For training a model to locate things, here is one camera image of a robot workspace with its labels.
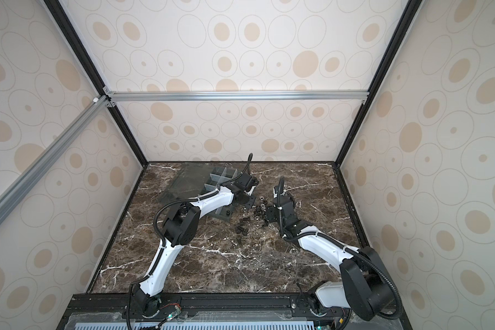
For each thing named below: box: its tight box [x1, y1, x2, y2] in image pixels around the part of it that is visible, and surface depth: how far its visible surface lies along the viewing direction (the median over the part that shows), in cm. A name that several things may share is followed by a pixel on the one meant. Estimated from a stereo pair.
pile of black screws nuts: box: [235, 195, 270, 237], surface depth 99 cm
